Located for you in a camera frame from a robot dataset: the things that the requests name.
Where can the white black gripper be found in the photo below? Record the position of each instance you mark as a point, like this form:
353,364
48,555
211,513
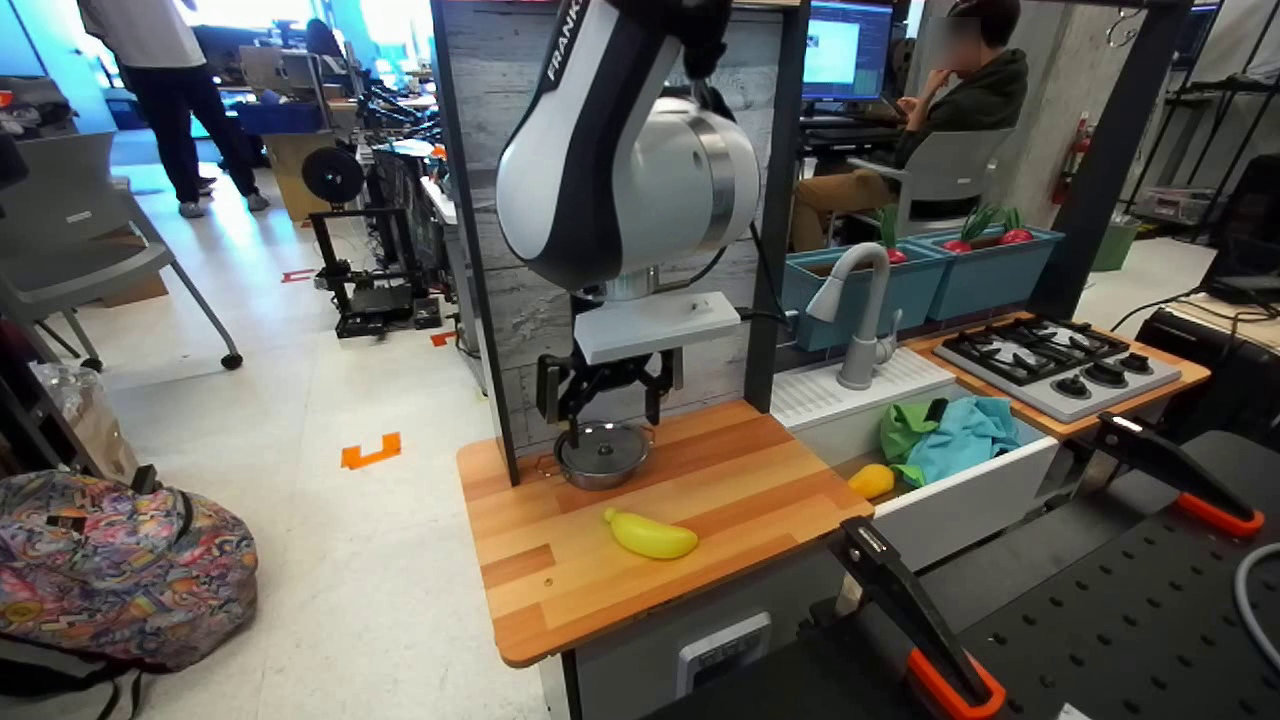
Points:
628,340

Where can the silver metal pot lid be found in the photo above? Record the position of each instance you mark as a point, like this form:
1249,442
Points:
600,454

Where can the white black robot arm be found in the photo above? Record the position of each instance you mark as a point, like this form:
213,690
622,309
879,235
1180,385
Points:
616,169

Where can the yellow toy banana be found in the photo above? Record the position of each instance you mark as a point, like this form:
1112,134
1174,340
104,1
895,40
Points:
649,536

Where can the grey kitchen faucet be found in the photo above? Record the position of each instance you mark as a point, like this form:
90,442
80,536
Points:
864,349

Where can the yellow toy corn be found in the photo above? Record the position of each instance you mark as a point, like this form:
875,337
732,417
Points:
875,482

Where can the green cloth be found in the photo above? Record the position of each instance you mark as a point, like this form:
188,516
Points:
915,433

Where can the left teal planter box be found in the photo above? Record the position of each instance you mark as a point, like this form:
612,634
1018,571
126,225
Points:
904,301

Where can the teal planter box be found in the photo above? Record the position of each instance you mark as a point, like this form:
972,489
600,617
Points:
904,301
986,279

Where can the near black orange clamp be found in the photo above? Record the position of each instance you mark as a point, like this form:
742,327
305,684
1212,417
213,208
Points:
940,675

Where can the black orange clamp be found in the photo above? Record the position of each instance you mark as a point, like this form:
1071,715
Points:
940,675
1196,492

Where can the white toy sink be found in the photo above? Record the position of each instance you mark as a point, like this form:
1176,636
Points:
926,523

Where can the teal cloth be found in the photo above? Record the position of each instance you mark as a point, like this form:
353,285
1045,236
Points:
972,429

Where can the right teal planter box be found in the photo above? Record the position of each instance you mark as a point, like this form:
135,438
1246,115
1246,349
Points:
986,279

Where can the right toy radish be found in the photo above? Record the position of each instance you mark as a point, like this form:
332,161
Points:
990,230

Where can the computer monitor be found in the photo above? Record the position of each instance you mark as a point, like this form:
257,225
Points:
847,52

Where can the white toy stove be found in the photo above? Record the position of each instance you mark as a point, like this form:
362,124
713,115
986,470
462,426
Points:
1058,364

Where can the seated person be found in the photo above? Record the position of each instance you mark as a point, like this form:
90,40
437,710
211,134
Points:
972,87

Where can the colourful patterned backpack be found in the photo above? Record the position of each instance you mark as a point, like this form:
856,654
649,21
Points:
149,579

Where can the far black orange clamp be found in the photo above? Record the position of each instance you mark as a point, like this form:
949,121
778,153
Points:
1196,492

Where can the black perforated metal table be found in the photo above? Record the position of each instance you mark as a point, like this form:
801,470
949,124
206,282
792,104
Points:
1108,605

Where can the grey folding chair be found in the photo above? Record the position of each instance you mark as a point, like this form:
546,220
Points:
75,235

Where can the standing person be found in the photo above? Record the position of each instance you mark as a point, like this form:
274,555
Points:
171,79

